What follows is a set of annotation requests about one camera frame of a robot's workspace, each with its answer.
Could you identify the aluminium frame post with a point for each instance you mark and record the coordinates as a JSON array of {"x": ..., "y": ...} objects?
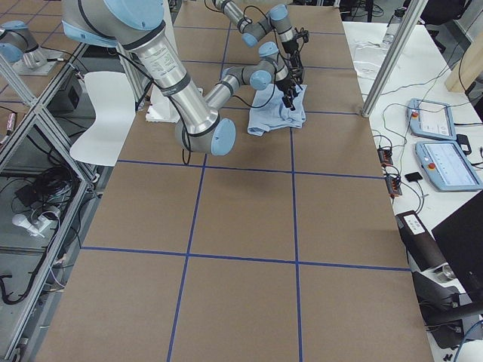
[{"x": 402, "y": 35}]

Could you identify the white camera pole base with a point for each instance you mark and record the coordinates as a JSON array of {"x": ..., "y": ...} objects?
[{"x": 160, "y": 108}]

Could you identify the white plastic chair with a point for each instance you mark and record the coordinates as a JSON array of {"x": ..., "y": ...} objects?
[{"x": 114, "y": 105}]

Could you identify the far blue teach pendant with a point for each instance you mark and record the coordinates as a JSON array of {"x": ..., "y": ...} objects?
[{"x": 431, "y": 119}]

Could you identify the blue teach pendant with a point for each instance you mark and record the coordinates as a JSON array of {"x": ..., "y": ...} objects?
[
  {"x": 446, "y": 167},
  {"x": 431, "y": 119}
]

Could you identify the light blue button shirt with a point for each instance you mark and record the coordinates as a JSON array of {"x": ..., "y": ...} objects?
[{"x": 269, "y": 112}]

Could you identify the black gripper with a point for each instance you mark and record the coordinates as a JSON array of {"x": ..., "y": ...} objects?
[
  {"x": 284, "y": 83},
  {"x": 292, "y": 49}
]

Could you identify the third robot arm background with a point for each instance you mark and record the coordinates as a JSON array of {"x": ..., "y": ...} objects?
[{"x": 22, "y": 51}]

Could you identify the black computer monitor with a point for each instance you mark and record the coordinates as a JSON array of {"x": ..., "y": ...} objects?
[{"x": 459, "y": 238}]

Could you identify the near blue teach pendant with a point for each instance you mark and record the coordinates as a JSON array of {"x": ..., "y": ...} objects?
[{"x": 446, "y": 167}]

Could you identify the black labelled box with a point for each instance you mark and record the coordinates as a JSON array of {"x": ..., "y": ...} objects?
[{"x": 418, "y": 241}]

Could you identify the black smartphone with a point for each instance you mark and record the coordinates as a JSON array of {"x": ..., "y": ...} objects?
[{"x": 414, "y": 177}]

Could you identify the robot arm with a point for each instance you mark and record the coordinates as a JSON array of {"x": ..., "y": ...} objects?
[
  {"x": 140, "y": 29},
  {"x": 275, "y": 20}
]

